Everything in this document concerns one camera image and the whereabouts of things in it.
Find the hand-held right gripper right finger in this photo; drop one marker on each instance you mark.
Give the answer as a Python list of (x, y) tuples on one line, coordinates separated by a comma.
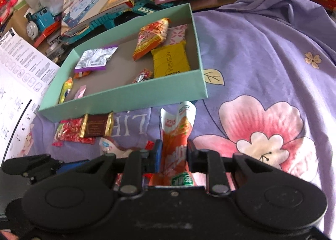
[(191, 159)]

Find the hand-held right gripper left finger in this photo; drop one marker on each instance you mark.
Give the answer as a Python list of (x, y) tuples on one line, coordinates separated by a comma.
[(157, 156)]

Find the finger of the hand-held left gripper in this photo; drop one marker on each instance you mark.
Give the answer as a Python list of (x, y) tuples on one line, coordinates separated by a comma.
[(72, 166)]

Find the orange white snack packet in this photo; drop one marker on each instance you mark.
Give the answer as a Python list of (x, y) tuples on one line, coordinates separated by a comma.
[(174, 145)]

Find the small pink candy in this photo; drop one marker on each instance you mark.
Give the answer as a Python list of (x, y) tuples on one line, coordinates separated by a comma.
[(80, 92)]

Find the yellow green snack packet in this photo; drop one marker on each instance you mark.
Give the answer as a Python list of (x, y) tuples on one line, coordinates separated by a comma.
[(65, 90)]

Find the small red foil candy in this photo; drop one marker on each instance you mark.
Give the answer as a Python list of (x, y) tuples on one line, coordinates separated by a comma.
[(141, 75)]

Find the yellow snack bar packet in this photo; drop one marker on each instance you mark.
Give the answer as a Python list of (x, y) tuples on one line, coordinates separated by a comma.
[(170, 59)]

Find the teal cardboard box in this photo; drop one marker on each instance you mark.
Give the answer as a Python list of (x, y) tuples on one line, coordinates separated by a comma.
[(123, 53)]

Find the silver purple snack packet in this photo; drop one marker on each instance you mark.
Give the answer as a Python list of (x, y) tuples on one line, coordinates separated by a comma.
[(95, 57)]

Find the orange striped snack bag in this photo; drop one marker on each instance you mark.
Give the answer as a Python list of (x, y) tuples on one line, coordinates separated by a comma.
[(151, 38)]

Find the red patterned snack packet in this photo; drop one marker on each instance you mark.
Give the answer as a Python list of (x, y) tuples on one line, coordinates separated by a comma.
[(68, 131)]

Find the brown gold chocolate bar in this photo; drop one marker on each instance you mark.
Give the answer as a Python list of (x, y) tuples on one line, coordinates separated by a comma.
[(98, 124)]

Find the white instruction sheet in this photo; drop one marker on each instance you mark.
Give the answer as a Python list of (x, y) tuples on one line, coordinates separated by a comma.
[(21, 77)]

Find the small orange snack packet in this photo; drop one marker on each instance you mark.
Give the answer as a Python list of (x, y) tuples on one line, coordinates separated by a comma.
[(83, 73)]

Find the pink patterned snack packet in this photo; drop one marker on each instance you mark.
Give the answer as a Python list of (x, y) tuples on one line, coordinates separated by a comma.
[(178, 33)]

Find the purple floral blanket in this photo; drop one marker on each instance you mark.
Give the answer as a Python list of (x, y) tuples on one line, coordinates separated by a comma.
[(249, 46)]

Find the blue toy train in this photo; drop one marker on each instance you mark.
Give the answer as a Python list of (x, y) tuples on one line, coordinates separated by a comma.
[(39, 23)]

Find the teal toy track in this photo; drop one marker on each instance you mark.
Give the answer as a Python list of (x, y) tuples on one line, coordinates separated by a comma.
[(123, 15)]

